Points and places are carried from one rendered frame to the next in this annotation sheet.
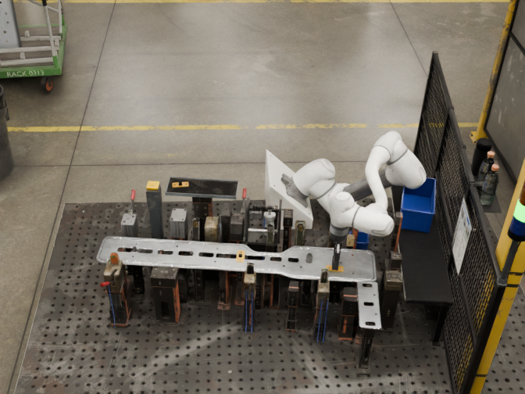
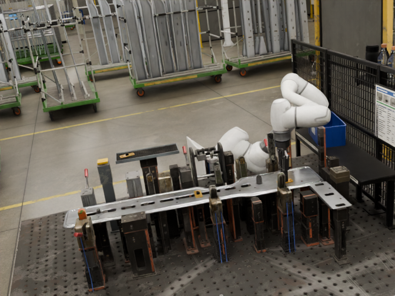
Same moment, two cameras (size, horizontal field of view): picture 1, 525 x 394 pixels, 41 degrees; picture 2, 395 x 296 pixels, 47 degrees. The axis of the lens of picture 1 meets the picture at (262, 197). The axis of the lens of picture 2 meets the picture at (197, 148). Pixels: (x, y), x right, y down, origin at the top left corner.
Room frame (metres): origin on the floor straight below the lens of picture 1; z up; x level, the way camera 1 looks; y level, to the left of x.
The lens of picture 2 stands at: (0.34, 0.45, 2.08)
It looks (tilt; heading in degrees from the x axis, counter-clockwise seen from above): 20 degrees down; 350
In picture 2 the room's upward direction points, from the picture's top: 7 degrees counter-clockwise
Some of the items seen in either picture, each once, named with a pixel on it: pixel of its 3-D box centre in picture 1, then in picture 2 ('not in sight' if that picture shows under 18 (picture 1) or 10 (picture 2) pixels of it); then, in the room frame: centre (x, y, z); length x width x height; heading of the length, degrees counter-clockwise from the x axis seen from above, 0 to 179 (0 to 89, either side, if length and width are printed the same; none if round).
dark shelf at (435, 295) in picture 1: (419, 238); (339, 150); (2.67, -0.81, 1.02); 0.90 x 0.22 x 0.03; 177
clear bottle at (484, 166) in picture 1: (486, 170); (383, 62); (2.56, -1.01, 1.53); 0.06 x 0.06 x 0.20
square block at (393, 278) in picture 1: (388, 302); (340, 199); (2.34, -0.63, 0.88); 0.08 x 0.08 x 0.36; 87
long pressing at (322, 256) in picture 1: (236, 258); (194, 196); (2.50, 0.12, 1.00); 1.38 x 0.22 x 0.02; 87
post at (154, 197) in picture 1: (155, 219); (110, 197); (2.87, 0.57, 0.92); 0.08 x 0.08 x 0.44; 87
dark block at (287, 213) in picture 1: (286, 243); (231, 185); (2.71, -0.13, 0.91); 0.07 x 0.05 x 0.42; 177
